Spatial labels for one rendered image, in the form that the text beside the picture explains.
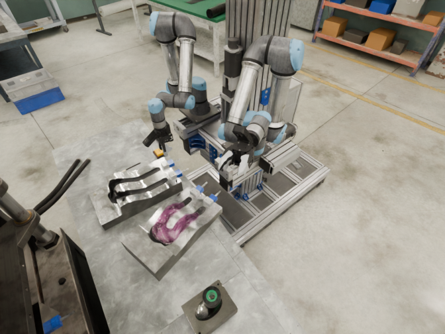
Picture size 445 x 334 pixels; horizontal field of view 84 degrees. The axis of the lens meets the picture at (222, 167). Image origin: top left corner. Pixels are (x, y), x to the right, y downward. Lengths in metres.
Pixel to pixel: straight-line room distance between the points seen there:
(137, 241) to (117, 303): 0.28
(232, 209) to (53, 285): 1.35
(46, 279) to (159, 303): 0.60
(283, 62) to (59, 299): 1.48
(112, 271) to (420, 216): 2.71
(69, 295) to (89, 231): 0.33
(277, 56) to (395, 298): 2.03
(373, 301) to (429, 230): 0.96
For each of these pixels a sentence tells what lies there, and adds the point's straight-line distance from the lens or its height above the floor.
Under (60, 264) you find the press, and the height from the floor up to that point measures 0.78.
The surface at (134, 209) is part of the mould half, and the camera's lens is 1.54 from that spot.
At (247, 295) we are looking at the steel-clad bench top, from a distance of 1.32.
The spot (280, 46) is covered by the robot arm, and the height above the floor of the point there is 1.67.
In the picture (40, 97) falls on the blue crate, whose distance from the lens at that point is 4.46.
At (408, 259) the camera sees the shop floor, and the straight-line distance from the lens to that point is 2.74.
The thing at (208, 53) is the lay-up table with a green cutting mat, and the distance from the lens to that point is 4.67.
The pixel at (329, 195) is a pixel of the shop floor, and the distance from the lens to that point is 2.78.
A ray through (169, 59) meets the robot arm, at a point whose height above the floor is 1.43.
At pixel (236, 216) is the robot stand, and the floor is 0.21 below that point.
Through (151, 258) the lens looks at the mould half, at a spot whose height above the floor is 0.91.
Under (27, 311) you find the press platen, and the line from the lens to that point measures 1.29.
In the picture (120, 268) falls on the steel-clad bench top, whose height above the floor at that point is 0.80.
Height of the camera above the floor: 2.07
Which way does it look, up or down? 48 degrees down
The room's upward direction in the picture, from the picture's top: straight up
